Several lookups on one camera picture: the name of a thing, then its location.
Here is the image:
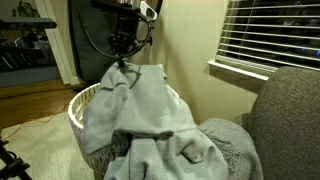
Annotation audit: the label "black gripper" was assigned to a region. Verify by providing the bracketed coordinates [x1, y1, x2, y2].
[107, 9, 140, 67]

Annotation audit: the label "light grey fleece blanket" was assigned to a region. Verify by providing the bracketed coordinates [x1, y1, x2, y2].
[81, 61, 232, 180]

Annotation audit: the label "white woven laundry basket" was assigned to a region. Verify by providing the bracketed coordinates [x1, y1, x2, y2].
[67, 82, 182, 176]

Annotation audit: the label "dark grey hanging bag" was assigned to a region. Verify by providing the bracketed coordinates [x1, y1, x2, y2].
[68, 0, 122, 83]

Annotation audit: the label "white window sill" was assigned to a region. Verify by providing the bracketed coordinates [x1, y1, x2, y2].
[207, 59, 270, 82]

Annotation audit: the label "wide white window blinds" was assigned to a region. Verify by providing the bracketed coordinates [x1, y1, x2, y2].
[214, 0, 320, 73]

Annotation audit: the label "dark grey fringed throw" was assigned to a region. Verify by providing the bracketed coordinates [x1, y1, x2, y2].
[198, 117, 265, 180]

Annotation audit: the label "black tripod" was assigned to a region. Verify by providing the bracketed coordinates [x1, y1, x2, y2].
[0, 135, 33, 180]

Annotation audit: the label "grey fabric sofa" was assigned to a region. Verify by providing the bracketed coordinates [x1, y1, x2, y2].
[233, 65, 320, 180]

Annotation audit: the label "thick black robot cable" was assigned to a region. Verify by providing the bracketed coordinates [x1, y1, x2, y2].
[76, 0, 155, 60]

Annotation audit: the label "white door frame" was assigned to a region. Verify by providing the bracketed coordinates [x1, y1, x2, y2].
[34, 0, 83, 86]

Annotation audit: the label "orange extension cord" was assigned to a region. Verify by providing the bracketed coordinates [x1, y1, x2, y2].
[2, 99, 73, 141]

